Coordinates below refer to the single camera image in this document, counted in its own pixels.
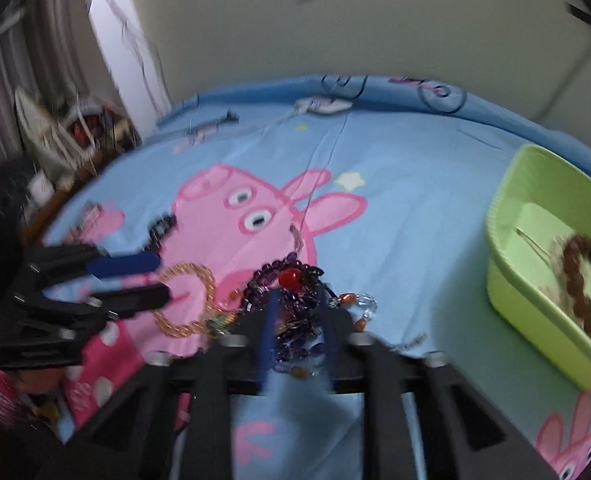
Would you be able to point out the green plastic basket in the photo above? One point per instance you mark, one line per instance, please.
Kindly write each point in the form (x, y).
(525, 280)

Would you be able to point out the white charger box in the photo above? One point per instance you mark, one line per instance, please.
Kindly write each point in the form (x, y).
(325, 105)

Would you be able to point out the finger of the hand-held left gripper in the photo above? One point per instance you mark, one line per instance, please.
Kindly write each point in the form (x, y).
(143, 297)
(125, 264)

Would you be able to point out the cartoon pig printed bed sheet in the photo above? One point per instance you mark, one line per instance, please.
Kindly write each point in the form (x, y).
(425, 200)

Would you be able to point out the grey curtain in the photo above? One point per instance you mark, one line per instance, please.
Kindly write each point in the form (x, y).
(30, 40)

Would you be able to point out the cluttered side shelf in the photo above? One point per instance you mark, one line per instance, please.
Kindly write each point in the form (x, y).
(70, 135)

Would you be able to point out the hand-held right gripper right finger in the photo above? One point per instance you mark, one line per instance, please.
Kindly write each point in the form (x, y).
(329, 345)

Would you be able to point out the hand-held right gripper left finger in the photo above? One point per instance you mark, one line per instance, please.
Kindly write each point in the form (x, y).
(271, 345)

